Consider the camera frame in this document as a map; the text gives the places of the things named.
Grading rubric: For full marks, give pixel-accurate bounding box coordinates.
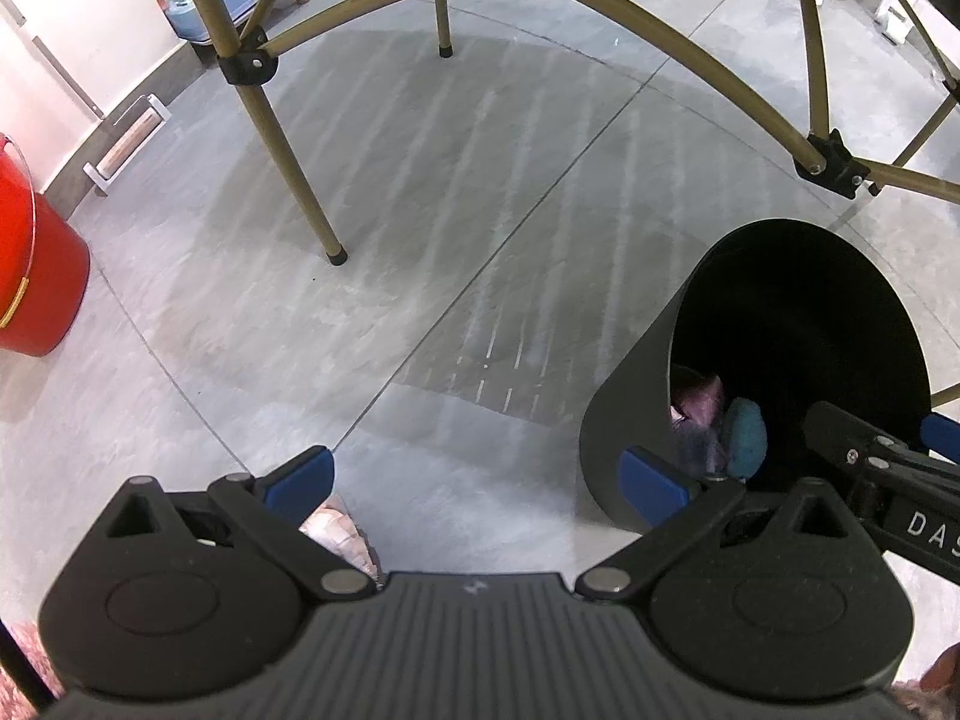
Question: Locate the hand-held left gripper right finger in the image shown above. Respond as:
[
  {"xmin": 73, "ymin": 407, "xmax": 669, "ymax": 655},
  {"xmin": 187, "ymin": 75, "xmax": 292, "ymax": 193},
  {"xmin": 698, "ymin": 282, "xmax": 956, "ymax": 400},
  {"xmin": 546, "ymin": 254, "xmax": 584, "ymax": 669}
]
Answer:
[{"xmin": 576, "ymin": 446, "xmax": 875, "ymax": 601}]

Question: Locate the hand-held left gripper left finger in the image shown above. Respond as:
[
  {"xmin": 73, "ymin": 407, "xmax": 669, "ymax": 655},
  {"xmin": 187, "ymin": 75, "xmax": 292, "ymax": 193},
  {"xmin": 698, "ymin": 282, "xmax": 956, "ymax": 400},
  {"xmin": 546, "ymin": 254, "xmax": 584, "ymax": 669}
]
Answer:
[{"xmin": 79, "ymin": 446, "xmax": 372, "ymax": 602}]

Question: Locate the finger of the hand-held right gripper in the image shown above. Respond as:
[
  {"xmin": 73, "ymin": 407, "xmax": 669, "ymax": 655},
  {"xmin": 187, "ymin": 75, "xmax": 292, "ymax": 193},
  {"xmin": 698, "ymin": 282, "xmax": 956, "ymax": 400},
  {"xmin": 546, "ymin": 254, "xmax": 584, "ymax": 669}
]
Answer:
[
  {"xmin": 801, "ymin": 400, "xmax": 960, "ymax": 511},
  {"xmin": 921, "ymin": 412, "xmax": 960, "ymax": 460}
]

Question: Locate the purple drawstring pouch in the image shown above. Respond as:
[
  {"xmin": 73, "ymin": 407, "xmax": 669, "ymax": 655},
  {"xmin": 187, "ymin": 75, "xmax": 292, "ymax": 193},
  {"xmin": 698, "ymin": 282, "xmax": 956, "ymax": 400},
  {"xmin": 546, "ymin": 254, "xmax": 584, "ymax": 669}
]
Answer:
[{"xmin": 675, "ymin": 424, "xmax": 732, "ymax": 477}]

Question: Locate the black trash bin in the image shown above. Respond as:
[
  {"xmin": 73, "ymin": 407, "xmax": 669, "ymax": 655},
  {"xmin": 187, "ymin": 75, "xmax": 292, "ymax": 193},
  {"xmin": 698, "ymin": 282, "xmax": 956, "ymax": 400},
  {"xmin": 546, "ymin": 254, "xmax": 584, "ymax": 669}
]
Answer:
[{"xmin": 579, "ymin": 219, "xmax": 935, "ymax": 537}]

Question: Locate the pink satin scrunchie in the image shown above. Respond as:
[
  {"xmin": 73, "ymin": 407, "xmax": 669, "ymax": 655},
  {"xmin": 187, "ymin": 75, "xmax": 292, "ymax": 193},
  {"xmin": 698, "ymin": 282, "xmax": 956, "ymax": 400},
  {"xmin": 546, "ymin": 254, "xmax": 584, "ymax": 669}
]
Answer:
[{"xmin": 670, "ymin": 367, "xmax": 727, "ymax": 428}]

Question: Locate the pink fuzzy slipper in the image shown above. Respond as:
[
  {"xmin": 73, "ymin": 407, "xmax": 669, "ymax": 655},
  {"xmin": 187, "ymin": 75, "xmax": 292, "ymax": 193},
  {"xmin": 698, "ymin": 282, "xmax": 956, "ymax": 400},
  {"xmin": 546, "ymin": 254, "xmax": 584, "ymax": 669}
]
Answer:
[{"xmin": 298, "ymin": 493, "xmax": 385, "ymax": 587}]

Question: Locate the fuzzy pink clothing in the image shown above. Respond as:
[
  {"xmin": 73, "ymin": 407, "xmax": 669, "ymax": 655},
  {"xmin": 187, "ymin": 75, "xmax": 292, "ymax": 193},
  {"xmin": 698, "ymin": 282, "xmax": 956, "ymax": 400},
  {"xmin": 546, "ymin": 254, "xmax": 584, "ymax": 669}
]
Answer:
[{"xmin": 0, "ymin": 619, "xmax": 62, "ymax": 700}]

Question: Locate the red plastic bucket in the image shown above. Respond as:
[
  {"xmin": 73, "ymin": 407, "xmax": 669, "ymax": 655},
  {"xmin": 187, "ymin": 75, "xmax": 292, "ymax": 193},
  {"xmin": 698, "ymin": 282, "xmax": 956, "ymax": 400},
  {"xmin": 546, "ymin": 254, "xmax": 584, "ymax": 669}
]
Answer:
[{"xmin": 0, "ymin": 133, "xmax": 91, "ymax": 358}]

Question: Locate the tan slatted folding table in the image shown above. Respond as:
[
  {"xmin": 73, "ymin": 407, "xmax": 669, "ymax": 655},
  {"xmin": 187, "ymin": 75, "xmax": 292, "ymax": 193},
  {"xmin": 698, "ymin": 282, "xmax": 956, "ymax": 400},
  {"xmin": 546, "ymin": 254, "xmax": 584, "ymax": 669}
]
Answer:
[{"xmin": 161, "ymin": 0, "xmax": 960, "ymax": 265}]

